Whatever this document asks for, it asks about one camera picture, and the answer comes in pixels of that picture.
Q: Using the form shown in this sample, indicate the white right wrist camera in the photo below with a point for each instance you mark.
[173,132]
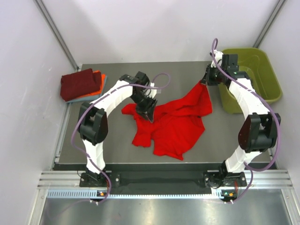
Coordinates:
[218,55]

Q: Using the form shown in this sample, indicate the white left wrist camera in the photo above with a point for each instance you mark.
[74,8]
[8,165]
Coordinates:
[153,90]

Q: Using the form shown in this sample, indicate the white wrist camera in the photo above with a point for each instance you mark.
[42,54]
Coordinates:
[218,55]
[153,90]

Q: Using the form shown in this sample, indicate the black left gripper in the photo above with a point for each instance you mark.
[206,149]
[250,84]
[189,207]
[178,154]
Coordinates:
[147,109]

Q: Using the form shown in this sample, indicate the red t shirt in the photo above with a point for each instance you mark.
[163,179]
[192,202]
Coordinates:
[177,125]

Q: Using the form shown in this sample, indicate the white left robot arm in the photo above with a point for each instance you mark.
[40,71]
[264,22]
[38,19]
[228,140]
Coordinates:
[93,119]

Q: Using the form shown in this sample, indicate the green plastic laundry basket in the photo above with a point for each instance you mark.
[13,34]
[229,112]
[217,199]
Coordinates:
[258,67]

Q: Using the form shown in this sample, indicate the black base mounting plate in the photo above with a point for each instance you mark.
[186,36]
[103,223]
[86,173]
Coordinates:
[203,179]

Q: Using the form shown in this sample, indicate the slotted cable duct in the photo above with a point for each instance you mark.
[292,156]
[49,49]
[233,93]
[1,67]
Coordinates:
[98,194]

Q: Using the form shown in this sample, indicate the orange folded shirt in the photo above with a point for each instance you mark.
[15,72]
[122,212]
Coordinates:
[93,86]

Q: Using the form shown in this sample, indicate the dark red folded shirt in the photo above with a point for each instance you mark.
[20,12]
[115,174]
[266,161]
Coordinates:
[72,84]

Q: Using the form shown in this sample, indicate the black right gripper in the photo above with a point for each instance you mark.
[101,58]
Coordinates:
[206,78]

